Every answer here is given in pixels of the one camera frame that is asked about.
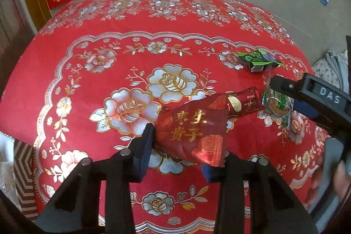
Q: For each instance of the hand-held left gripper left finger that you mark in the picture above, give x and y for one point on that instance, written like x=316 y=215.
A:
x=145 y=146

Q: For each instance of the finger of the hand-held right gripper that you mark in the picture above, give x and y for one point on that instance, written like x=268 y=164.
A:
x=305 y=110
x=286 y=87

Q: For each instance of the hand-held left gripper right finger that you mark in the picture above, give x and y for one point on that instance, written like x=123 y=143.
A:
x=212 y=173

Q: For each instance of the green and white snack packet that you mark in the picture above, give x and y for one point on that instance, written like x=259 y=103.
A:
x=277 y=106

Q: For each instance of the red gold-print snack packet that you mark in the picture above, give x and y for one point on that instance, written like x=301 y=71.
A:
x=192 y=129

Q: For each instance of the brown striped gift box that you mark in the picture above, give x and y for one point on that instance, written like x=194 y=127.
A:
x=24 y=179

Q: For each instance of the person's right hand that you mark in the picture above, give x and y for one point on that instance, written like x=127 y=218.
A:
x=344 y=182

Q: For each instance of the floral seat cushion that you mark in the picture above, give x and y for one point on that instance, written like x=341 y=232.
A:
x=329 y=69

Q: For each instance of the dark green snack packet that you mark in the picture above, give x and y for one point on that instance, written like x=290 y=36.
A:
x=259 y=60

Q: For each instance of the dark red snack packet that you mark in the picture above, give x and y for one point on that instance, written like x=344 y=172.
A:
x=244 y=102

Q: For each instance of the red floral tablecloth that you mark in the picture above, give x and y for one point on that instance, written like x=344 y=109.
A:
x=123 y=64

